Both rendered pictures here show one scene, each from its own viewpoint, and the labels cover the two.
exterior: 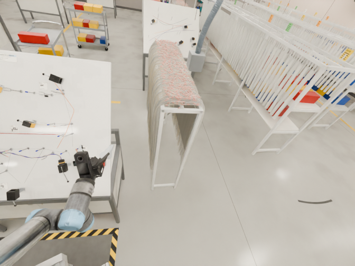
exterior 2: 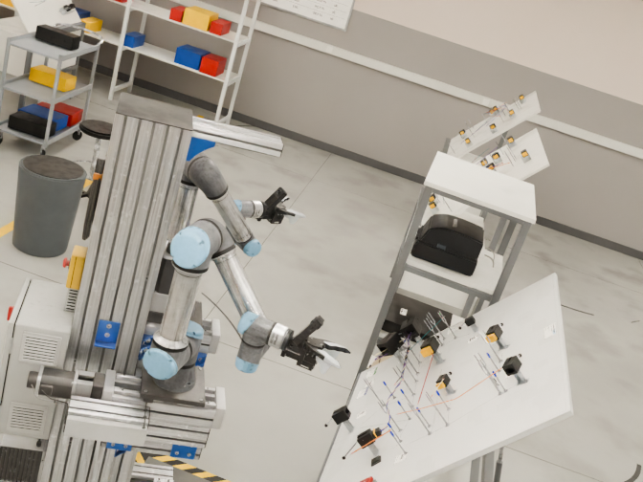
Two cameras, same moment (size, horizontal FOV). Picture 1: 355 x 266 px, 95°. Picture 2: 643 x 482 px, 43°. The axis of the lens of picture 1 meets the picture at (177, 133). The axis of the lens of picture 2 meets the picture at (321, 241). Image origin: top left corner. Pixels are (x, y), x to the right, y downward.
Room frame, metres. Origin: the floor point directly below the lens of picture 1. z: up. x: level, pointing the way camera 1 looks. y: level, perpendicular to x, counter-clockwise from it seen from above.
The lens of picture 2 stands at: (1.16, -1.76, 2.81)
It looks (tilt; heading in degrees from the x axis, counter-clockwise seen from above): 22 degrees down; 113
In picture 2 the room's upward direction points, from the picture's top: 18 degrees clockwise
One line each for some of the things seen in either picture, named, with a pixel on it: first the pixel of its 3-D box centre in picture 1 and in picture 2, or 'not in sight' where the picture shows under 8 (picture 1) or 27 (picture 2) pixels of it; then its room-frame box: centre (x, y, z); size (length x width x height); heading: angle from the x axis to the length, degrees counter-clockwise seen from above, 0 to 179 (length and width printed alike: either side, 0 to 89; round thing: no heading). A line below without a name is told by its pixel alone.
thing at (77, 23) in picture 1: (88, 27); not in sight; (5.06, 3.27, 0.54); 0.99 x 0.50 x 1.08; 111
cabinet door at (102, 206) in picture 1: (77, 206); not in sight; (0.43, 0.71, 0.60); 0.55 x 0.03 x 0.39; 107
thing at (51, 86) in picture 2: not in sight; (51, 86); (-4.34, 3.85, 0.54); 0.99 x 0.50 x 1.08; 112
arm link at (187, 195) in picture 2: not in sight; (182, 212); (-0.56, 0.80, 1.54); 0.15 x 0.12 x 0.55; 155
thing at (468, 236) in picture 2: not in sight; (448, 241); (0.24, 1.81, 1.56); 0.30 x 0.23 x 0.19; 18
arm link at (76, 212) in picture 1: (75, 211); (256, 328); (0.16, 0.29, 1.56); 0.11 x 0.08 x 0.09; 13
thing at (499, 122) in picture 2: not in sight; (475, 164); (-0.98, 6.40, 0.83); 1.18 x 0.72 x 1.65; 108
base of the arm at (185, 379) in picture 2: not in sight; (177, 367); (-0.13, 0.36, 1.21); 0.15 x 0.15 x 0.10
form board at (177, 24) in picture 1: (169, 52); not in sight; (3.86, 0.62, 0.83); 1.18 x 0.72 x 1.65; 109
